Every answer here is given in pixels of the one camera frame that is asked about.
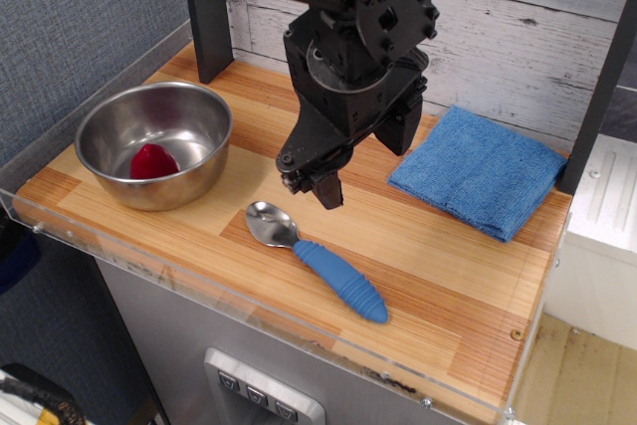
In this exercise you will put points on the dark grey post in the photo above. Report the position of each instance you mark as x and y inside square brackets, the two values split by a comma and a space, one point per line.
[608, 79]
[211, 37]

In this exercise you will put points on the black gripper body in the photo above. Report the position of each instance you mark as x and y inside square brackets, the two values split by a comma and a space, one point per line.
[344, 95]

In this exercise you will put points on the dark grey left post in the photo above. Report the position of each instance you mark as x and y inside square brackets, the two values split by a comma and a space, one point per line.
[211, 37]

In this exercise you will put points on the blue handled metal spoon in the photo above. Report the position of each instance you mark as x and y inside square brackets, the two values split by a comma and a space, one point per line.
[273, 227]

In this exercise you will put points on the stainless steel cabinet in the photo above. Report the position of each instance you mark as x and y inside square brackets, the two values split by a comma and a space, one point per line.
[357, 381]

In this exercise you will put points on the yellow black object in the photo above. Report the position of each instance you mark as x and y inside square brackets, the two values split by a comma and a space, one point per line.
[24, 403]

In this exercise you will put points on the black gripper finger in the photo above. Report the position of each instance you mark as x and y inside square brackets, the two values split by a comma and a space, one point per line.
[325, 186]
[397, 130]

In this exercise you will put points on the folded blue rag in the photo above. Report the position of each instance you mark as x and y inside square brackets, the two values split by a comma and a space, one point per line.
[482, 173]

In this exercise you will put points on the white side cabinet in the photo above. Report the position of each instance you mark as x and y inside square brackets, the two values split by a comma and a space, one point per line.
[593, 285]

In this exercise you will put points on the stainless steel bowl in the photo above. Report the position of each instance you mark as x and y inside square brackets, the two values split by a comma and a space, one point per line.
[191, 122]

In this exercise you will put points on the clear acrylic guard rail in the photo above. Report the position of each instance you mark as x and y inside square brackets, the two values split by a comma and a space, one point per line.
[462, 306]

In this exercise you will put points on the silver button control panel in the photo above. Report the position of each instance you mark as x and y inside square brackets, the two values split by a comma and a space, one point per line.
[246, 395]

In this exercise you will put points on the dark grey right post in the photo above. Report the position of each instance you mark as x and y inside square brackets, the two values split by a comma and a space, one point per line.
[608, 79]

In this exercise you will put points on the red toy strawberry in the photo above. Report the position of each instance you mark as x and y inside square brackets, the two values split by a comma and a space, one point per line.
[152, 161]

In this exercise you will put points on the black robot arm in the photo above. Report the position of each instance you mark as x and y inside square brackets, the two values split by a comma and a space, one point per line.
[387, 29]

